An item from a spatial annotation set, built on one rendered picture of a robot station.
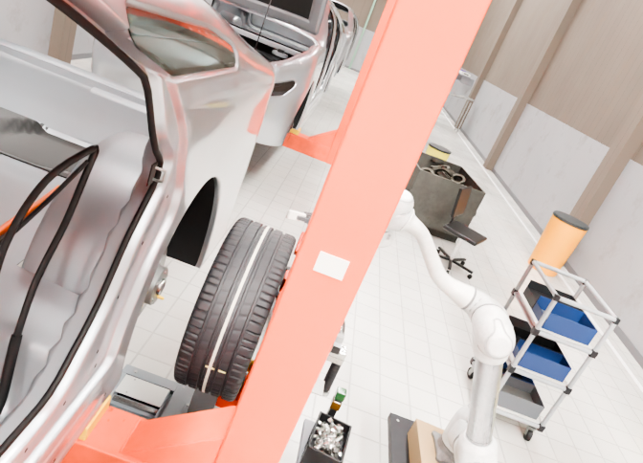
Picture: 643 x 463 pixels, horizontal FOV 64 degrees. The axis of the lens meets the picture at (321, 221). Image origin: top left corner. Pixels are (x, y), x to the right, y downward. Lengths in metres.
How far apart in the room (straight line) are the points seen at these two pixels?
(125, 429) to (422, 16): 1.38
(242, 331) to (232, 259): 0.24
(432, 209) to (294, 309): 4.94
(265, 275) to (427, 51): 0.98
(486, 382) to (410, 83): 1.34
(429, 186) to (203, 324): 4.53
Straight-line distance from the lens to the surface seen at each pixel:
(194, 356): 1.79
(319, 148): 5.41
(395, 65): 1.04
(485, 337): 1.96
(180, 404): 2.49
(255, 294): 1.71
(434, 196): 6.03
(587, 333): 3.46
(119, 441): 1.71
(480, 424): 2.23
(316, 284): 1.19
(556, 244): 6.86
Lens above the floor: 1.98
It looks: 22 degrees down
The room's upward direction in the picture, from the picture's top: 22 degrees clockwise
